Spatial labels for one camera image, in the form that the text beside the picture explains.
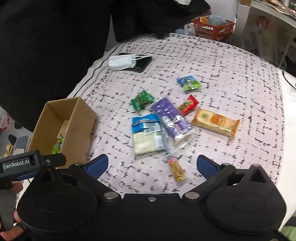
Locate light green snack packet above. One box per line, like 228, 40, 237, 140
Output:
52, 134, 64, 154

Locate small yellow nut bar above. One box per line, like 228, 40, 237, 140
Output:
168, 157, 187, 183

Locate orange biscuit pack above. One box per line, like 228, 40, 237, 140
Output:
191, 108, 240, 138

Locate purple wafer pack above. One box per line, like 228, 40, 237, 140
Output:
151, 95, 196, 150

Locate blue clear rice cracker pack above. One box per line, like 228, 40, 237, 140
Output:
132, 113, 170, 158

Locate red candy bar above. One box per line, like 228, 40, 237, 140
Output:
177, 95, 199, 116

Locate person left hand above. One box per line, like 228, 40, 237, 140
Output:
1, 182, 24, 240

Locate brown cardboard box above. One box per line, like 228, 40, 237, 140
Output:
28, 97, 97, 168

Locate patterned white bed cover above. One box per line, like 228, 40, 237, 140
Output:
67, 33, 286, 195

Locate dark green snack packet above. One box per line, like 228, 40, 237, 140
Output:
130, 90, 154, 111

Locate blue green candy packet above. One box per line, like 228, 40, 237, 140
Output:
177, 76, 202, 91

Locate white face mask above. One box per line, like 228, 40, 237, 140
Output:
108, 53, 152, 71

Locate black clothing pile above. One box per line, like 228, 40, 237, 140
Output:
1, 1, 211, 131

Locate black smartphone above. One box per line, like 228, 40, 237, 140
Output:
123, 54, 152, 73

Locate red plastic basket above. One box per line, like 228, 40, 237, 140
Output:
191, 19, 235, 42

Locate white shelf unit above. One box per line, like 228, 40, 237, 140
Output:
232, 1, 295, 69

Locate black cable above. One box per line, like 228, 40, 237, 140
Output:
281, 69, 296, 91

